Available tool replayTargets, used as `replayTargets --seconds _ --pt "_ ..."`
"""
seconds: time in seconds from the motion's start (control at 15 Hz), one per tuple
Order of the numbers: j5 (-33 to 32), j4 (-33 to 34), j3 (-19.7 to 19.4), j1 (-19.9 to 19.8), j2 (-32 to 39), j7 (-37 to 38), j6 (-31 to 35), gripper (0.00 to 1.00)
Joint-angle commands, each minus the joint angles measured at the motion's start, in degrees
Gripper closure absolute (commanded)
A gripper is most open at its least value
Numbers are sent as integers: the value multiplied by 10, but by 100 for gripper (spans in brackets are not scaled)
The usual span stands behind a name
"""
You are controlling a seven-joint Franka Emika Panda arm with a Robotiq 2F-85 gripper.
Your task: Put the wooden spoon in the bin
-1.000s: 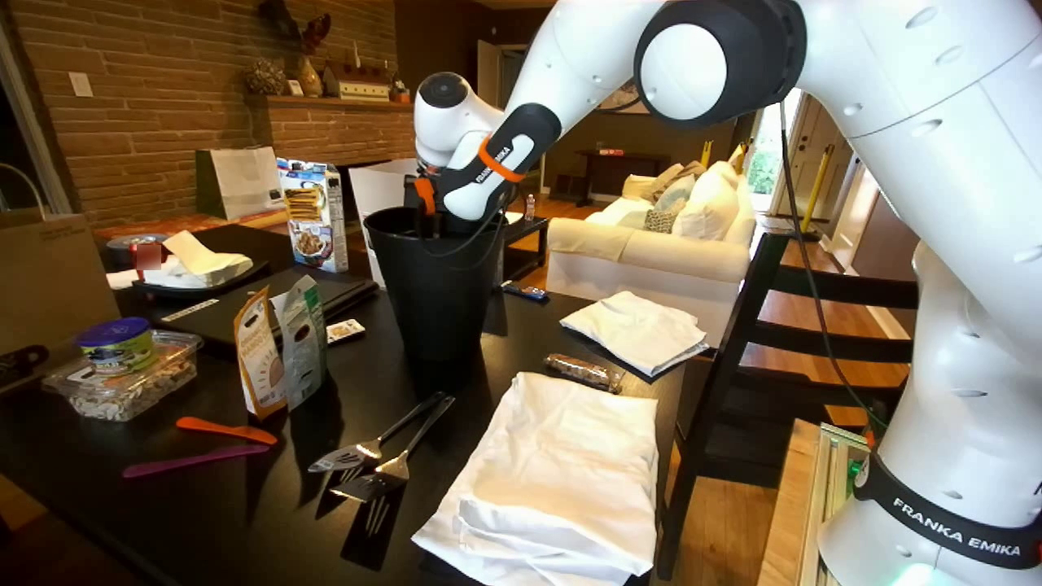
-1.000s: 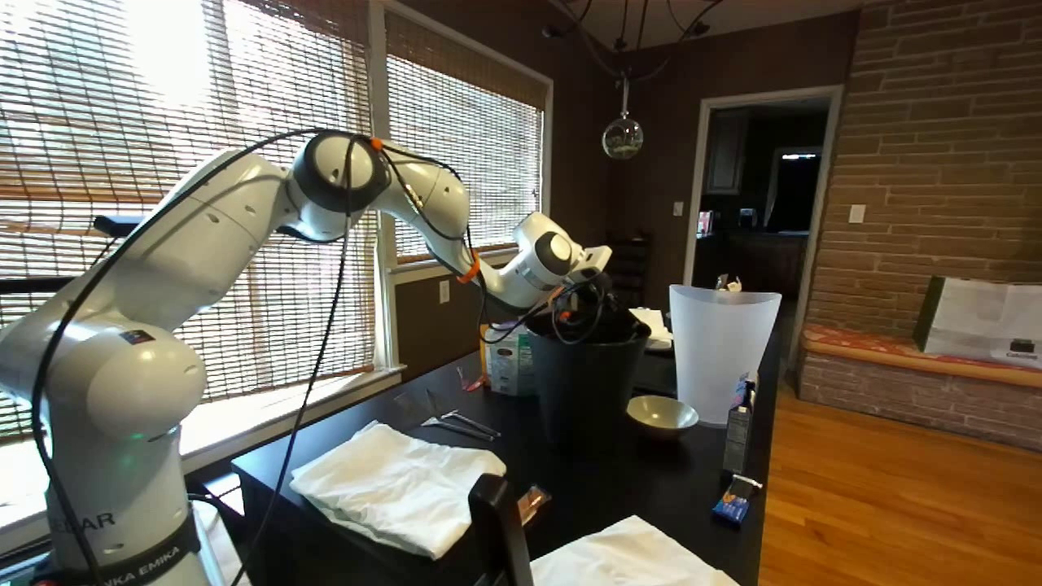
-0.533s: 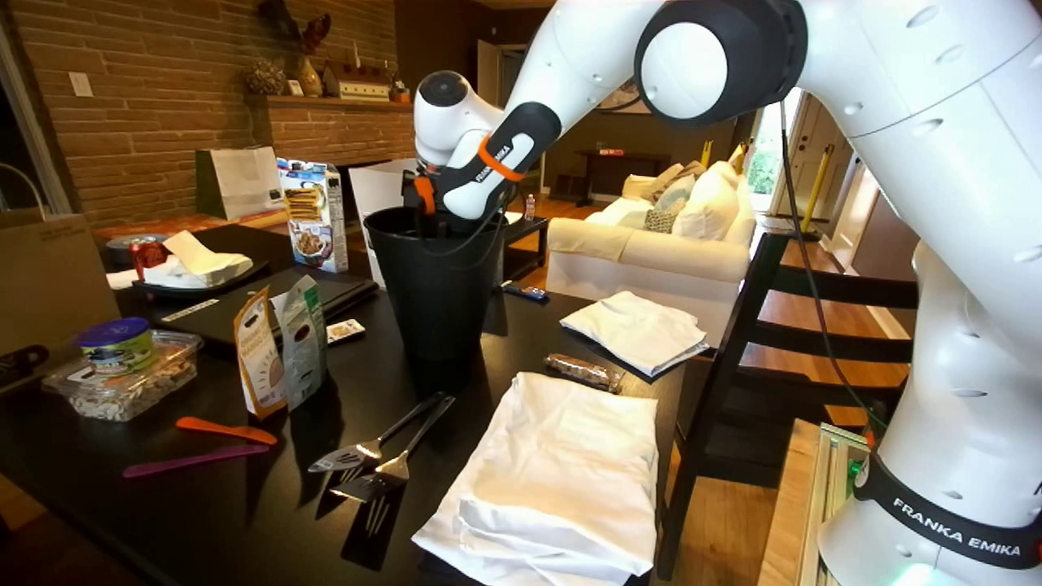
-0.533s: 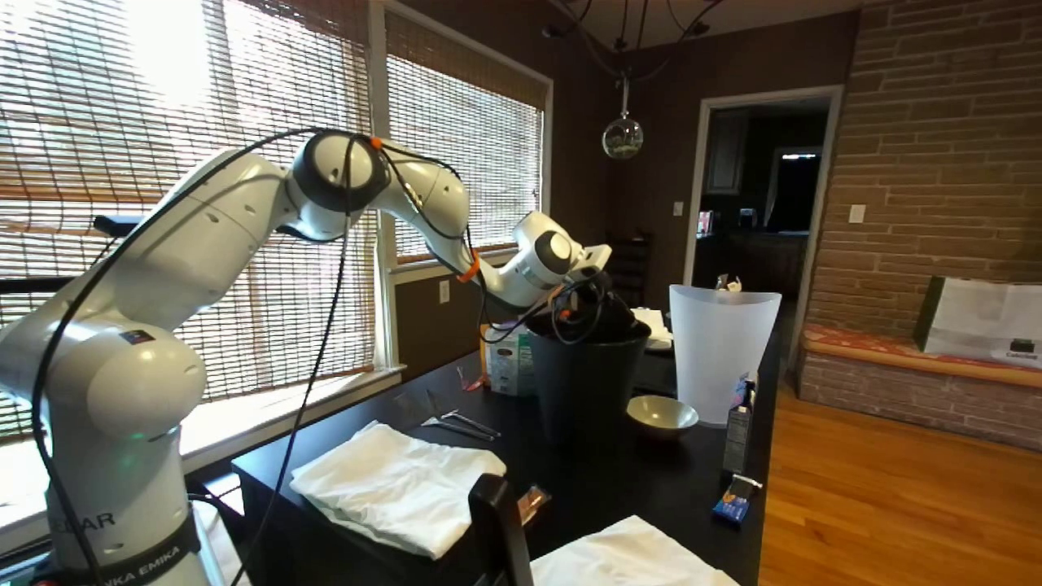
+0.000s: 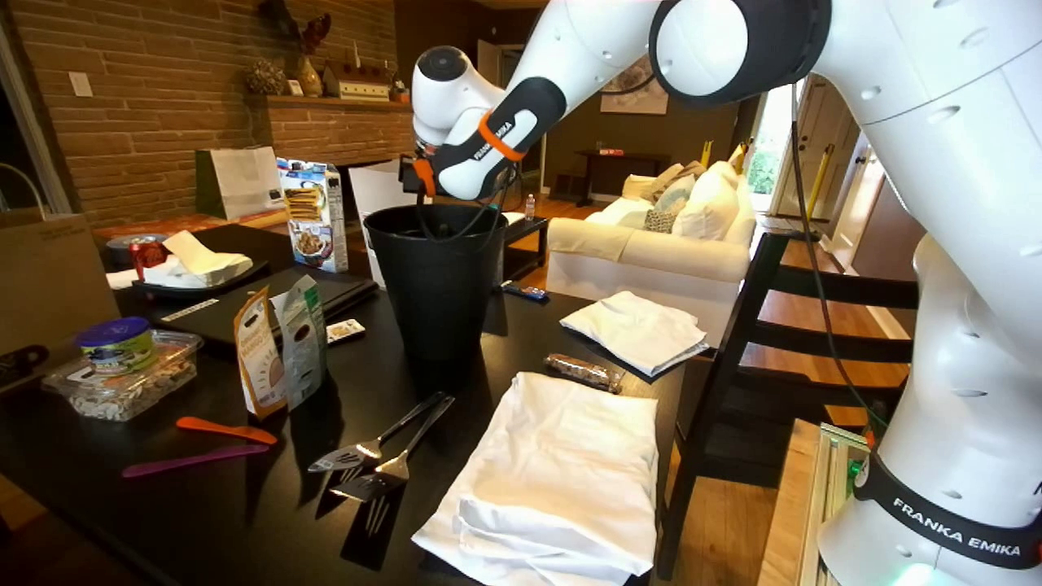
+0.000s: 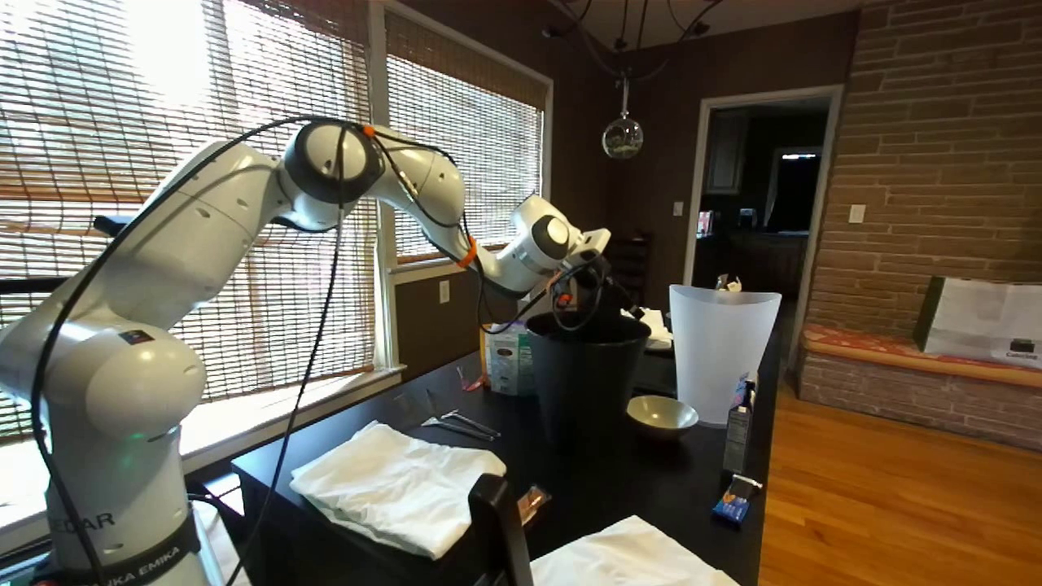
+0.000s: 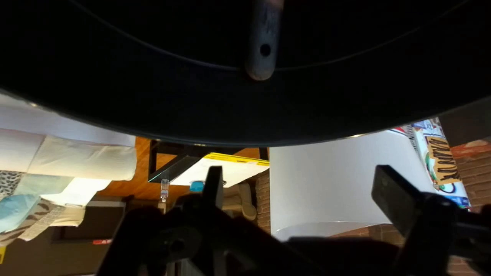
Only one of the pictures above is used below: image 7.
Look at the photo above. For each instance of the white napkin stack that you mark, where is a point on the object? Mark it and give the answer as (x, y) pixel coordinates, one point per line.
(77, 154)

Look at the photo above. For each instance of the yellow edged white paper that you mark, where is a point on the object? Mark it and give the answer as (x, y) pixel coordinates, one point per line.
(232, 169)

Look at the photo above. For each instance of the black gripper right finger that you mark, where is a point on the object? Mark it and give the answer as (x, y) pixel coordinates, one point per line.
(396, 197)

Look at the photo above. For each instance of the colourful cereal box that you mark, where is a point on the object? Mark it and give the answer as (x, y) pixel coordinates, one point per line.
(439, 163)

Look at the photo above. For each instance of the black plastic bin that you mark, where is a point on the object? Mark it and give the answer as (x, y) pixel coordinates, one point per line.
(154, 77)

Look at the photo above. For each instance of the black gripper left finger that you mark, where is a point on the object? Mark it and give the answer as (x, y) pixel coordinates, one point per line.
(214, 180)

